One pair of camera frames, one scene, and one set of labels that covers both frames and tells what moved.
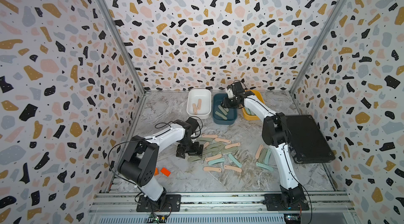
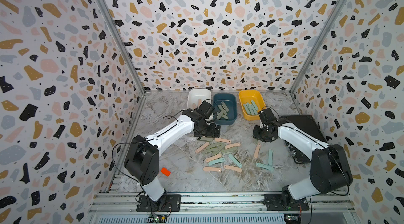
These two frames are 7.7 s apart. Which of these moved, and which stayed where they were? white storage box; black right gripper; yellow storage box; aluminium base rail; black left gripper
Moved: black left gripper; black right gripper
Stayed: white storage box; aluminium base rail; yellow storage box
